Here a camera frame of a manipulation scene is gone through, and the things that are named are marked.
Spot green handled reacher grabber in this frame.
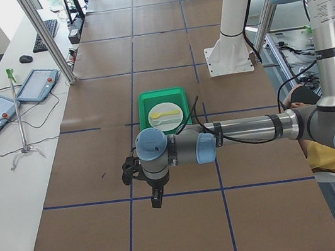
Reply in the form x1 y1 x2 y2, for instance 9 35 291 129
6 68 45 171

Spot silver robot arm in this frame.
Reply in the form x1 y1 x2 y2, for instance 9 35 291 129
135 0 335 208

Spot yellow plastic spoon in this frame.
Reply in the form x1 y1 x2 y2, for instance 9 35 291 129
149 109 180 119

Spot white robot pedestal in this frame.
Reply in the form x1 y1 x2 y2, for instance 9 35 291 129
204 0 254 77

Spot black computer mouse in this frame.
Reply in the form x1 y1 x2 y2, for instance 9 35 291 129
19 55 33 64

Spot black keyboard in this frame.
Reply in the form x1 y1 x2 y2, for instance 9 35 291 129
28 18 63 54

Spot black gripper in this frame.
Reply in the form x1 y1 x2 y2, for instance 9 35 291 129
146 174 169 209

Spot far blue teach pendant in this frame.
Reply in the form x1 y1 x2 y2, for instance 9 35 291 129
17 69 59 103

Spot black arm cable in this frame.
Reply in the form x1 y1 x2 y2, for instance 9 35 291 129
170 79 309 157

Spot person in yellow shirt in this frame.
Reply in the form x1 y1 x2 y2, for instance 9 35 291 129
283 84 335 173

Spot green plastic tray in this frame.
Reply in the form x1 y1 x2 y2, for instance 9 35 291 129
138 87 190 134

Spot aluminium frame post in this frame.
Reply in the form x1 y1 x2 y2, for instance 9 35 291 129
17 0 76 85

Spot white round plate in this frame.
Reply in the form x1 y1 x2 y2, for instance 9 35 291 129
147 102 183 132

